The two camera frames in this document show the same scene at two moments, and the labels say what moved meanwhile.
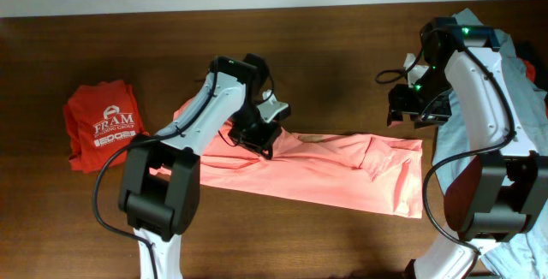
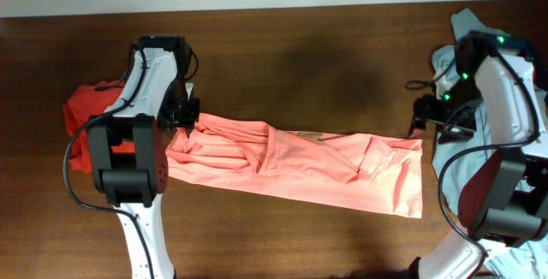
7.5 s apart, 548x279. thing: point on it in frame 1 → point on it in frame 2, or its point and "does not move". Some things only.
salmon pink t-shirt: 379,174 does not move
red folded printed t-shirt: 100,120 does not move
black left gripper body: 251,129 → 178,110
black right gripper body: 425,102 → 452,115
